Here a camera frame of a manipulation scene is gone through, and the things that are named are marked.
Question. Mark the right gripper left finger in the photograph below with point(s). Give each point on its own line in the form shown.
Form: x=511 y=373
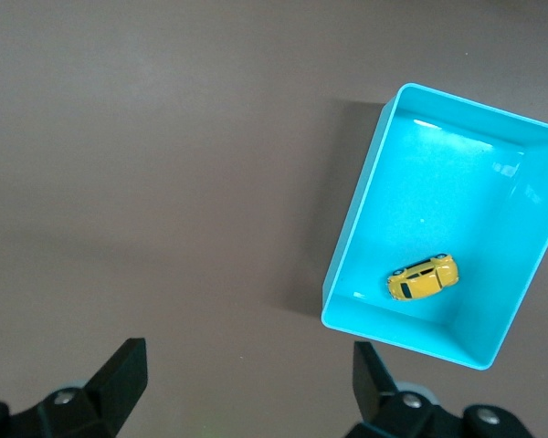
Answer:
x=96 y=410

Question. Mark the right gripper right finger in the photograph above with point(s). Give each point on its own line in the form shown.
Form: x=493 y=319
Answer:
x=393 y=420

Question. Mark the yellow toy beetle car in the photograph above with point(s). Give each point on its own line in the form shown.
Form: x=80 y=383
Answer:
x=424 y=280

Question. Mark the teal plastic bin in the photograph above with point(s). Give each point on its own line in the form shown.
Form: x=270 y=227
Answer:
x=438 y=196

